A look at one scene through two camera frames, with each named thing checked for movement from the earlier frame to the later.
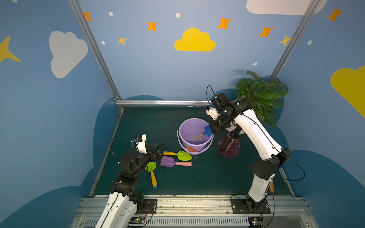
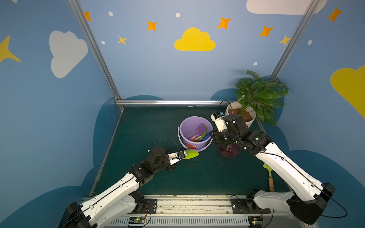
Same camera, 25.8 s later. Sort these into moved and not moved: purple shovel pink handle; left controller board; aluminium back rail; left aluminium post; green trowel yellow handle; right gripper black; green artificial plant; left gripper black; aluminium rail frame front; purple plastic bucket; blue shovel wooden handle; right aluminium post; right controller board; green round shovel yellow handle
Moved: purple shovel pink handle; green trowel yellow handle; blue shovel wooden handle; green round shovel yellow handle; left gripper black; right gripper black
Not moved: purple plastic bucket; green artificial plant; right controller board; aluminium rail frame front; left aluminium post; aluminium back rail; right aluminium post; left controller board
